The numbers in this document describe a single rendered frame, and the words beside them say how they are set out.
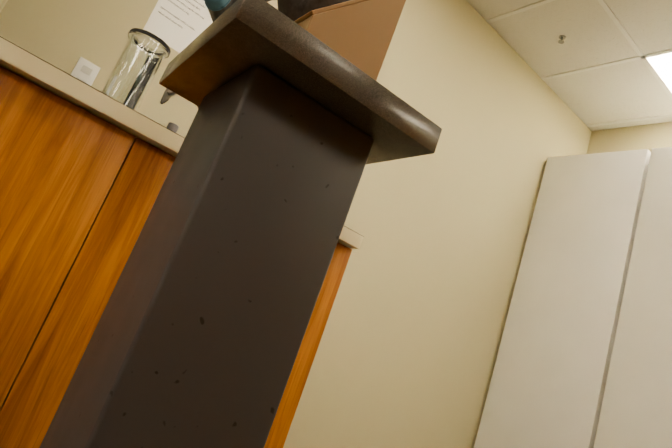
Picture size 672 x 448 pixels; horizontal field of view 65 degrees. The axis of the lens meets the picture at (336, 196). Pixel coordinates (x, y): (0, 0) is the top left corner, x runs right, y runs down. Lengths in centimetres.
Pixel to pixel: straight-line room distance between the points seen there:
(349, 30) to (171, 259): 40
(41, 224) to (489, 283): 250
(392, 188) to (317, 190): 193
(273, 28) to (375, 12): 23
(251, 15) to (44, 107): 70
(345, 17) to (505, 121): 262
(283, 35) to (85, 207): 73
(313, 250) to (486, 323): 257
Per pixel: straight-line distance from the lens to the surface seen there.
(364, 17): 80
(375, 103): 68
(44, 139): 123
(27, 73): 122
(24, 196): 122
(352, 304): 248
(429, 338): 287
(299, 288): 68
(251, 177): 65
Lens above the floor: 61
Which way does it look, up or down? 16 degrees up
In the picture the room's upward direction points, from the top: 20 degrees clockwise
